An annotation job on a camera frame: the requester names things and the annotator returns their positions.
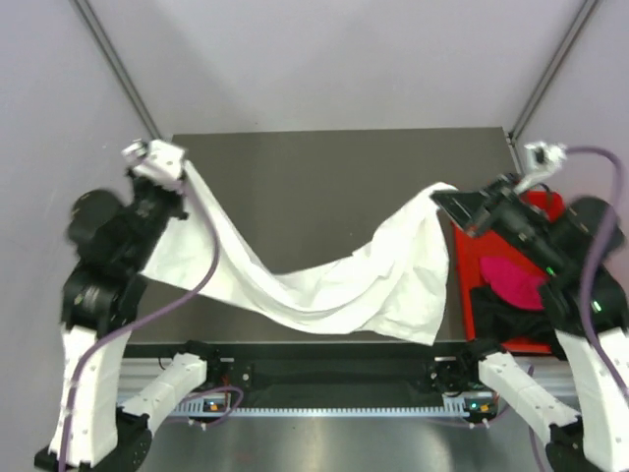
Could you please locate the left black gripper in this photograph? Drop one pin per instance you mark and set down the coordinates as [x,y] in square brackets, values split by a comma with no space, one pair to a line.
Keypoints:
[140,181]

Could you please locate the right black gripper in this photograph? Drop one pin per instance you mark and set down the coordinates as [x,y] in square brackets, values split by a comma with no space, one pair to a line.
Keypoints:
[477,207]

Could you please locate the white t shirt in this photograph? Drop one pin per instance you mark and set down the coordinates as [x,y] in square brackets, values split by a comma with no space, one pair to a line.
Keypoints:
[395,285]

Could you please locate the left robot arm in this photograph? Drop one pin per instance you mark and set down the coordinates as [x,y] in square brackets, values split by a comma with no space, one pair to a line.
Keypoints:
[100,301]

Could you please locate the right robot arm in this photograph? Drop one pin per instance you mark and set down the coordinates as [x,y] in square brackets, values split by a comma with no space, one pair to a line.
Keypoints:
[586,307]

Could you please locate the red plastic bin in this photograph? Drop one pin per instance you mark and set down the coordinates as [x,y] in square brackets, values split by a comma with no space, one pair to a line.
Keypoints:
[467,251]

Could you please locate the pink t shirt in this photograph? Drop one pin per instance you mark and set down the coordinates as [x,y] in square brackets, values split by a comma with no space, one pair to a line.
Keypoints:
[512,278]

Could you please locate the black t shirt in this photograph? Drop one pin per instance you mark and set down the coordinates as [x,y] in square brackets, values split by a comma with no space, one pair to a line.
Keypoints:
[497,319]

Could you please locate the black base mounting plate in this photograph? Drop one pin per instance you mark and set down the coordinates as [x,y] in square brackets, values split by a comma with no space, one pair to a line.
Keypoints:
[218,355]

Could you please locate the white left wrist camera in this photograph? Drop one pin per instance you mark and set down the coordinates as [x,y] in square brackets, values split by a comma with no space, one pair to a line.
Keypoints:
[160,162]

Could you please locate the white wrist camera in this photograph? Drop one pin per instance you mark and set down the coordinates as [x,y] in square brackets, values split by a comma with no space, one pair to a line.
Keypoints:
[160,162]
[542,161]

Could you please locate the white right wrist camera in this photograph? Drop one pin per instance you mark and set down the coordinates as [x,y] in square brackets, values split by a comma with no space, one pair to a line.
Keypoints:
[542,161]

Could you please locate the aluminium front rail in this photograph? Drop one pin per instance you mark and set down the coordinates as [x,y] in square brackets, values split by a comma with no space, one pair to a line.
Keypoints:
[431,377]

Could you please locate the grey slotted cable duct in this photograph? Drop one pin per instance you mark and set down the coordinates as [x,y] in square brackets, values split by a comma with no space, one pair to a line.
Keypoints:
[446,407]

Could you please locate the left aluminium frame post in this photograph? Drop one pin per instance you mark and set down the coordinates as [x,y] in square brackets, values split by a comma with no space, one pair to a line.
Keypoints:
[99,35]

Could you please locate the aluminium frame post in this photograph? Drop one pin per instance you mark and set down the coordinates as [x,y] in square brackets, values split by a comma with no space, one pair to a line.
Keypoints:
[568,40]
[99,35]

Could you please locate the right aluminium frame post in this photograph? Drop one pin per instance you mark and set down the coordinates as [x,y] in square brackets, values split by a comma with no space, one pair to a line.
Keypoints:
[568,40]

